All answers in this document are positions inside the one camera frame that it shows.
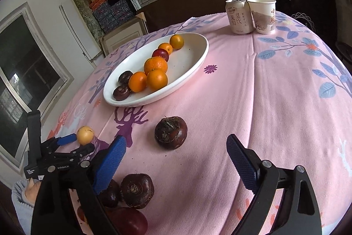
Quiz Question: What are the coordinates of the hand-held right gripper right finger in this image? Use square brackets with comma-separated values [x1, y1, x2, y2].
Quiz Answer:
[226, 134, 322, 235]

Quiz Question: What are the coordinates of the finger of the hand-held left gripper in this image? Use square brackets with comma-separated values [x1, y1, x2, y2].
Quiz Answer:
[53, 143, 95, 163]
[41, 134, 78, 153]

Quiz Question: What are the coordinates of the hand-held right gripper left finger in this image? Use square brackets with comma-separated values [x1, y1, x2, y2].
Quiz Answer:
[31, 135, 127, 235]

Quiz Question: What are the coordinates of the yellow plum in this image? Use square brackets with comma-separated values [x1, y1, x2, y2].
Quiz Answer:
[76, 126, 95, 145]

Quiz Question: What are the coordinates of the dark water chestnut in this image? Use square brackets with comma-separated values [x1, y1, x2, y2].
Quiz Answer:
[97, 179, 121, 208]
[118, 71, 134, 85]
[120, 173, 155, 209]
[113, 85, 131, 101]
[154, 116, 188, 150]

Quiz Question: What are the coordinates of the small red plum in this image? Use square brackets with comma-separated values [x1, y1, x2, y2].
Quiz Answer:
[77, 206, 89, 224]

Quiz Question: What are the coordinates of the medium red plum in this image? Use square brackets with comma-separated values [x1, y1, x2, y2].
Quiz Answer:
[106, 207, 148, 235]

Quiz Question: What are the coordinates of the smooth orange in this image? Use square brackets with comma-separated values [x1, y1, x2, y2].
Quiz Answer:
[146, 69, 168, 91]
[158, 43, 174, 55]
[128, 71, 148, 93]

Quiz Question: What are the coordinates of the large rough orange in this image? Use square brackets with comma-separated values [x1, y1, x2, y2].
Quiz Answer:
[143, 57, 168, 74]

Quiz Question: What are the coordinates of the white oval plate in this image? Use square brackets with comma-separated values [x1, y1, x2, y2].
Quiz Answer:
[103, 33, 209, 107]

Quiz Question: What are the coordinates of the large red plum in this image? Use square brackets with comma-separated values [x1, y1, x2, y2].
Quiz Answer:
[152, 48, 169, 62]

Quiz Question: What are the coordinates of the small yellowish orange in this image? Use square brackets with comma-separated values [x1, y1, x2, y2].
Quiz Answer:
[169, 34, 184, 50]

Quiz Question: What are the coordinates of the person's left forearm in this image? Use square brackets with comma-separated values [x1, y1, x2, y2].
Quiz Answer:
[11, 179, 35, 233]

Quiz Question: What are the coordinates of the person's left hand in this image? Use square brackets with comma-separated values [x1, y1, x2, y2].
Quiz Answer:
[23, 179, 42, 206]

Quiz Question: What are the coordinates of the pink deer print tablecloth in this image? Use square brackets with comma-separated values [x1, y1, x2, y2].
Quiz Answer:
[45, 11, 352, 235]

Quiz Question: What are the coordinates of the white framed window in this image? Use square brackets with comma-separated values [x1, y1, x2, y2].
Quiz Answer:
[0, 2, 73, 172]

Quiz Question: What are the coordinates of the white leaning board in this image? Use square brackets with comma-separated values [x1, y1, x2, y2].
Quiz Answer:
[59, 4, 103, 61]

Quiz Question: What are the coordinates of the grey speckled slab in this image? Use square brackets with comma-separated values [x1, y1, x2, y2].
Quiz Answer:
[72, 0, 106, 39]

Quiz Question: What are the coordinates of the stack of blue floral boxes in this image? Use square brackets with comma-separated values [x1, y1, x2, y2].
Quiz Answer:
[89, 0, 135, 33]

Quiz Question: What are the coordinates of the orange patterned box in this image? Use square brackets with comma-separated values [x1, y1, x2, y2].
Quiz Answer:
[89, 0, 110, 9]

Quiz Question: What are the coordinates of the pale drink can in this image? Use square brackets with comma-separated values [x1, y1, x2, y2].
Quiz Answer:
[225, 0, 254, 34]

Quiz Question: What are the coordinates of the white paper cup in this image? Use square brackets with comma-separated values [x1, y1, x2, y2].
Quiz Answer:
[247, 0, 277, 35]

